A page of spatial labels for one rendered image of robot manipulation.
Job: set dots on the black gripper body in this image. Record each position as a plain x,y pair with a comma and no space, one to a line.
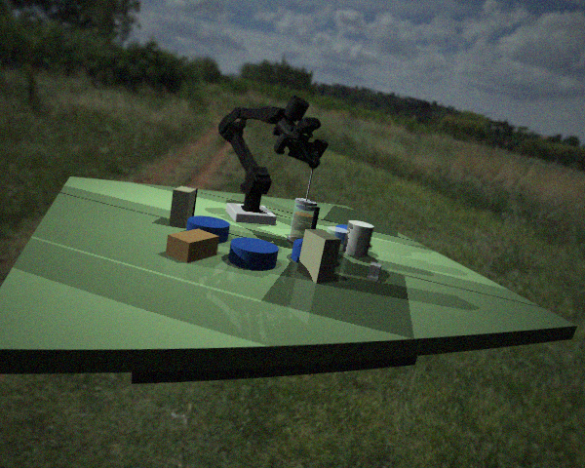
287,139

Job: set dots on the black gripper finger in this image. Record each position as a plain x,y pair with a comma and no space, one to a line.
313,152
299,152

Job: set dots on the french press coffee maker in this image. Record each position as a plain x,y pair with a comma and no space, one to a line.
305,213

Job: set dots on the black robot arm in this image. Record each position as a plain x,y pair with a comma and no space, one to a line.
257,179

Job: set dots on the tan rectangular block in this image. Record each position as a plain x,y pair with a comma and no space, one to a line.
192,245

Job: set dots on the grey cylinder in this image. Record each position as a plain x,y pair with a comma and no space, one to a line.
359,238

